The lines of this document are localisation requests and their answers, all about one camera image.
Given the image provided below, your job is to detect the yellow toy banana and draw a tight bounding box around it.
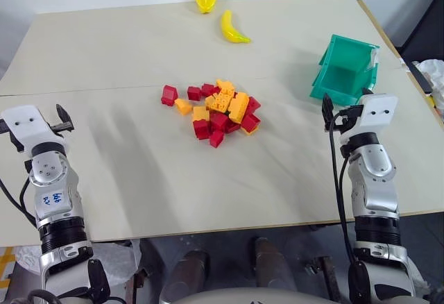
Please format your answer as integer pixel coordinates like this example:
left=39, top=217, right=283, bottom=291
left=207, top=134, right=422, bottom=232
left=221, top=9, right=252, bottom=44

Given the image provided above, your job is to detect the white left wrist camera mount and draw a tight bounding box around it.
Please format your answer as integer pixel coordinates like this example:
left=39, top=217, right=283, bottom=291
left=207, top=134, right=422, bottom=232
left=0, top=105, right=67, bottom=153

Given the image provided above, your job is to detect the dark rounded shape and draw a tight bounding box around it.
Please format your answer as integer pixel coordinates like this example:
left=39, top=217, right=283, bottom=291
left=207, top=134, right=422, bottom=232
left=253, top=237, right=298, bottom=288

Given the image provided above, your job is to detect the rusty metal table clamp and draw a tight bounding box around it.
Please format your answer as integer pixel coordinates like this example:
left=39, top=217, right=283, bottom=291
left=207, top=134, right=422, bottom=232
left=304, top=254, right=343, bottom=300

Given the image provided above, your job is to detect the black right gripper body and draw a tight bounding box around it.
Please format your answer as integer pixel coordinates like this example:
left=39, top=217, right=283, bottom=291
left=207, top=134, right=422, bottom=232
left=332, top=105, right=364, bottom=135

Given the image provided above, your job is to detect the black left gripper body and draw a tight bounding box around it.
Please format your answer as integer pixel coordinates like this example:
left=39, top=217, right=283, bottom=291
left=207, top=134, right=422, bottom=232
left=49, top=119, right=76, bottom=137

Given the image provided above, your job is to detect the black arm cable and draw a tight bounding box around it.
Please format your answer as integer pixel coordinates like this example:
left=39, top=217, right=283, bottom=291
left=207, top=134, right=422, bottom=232
left=0, top=177, right=38, bottom=229
left=327, top=115, right=368, bottom=302

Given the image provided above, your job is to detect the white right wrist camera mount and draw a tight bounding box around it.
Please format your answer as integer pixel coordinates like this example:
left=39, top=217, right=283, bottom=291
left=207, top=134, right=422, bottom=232
left=357, top=93, right=399, bottom=135

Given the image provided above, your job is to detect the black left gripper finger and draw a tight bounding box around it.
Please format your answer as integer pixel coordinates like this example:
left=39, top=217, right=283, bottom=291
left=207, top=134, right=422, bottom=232
left=55, top=103, right=73, bottom=126

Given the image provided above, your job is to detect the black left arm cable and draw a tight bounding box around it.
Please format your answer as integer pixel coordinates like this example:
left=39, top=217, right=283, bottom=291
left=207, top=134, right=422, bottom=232
left=0, top=177, right=38, bottom=229

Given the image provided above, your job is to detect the black flat strip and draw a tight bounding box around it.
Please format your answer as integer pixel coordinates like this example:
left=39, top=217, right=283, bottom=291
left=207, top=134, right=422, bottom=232
left=404, top=60, right=434, bottom=95

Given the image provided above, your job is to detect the green plastic bin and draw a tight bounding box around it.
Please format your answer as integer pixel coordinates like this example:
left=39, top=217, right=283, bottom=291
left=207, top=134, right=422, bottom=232
left=309, top=33, right=381, bottom=107

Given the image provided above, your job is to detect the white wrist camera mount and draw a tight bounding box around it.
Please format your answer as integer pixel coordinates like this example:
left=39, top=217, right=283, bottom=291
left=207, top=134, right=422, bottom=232
left=357, top=93, right=399, bottom=135
left=0, top=105, right=67, bottom=153

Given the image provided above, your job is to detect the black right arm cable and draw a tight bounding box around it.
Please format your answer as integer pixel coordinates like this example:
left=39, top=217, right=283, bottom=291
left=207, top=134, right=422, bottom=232
left=327, top=115, right=368, bottom=302

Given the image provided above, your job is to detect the white crumpled plastic bag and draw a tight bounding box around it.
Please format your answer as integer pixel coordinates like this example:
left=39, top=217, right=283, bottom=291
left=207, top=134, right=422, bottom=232
left=416, top=58, right=444, bottom=119

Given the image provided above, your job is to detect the yellow studded toy brick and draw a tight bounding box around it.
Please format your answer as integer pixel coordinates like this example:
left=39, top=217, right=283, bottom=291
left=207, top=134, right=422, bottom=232
left=211, top=90, right=237, bottom=114

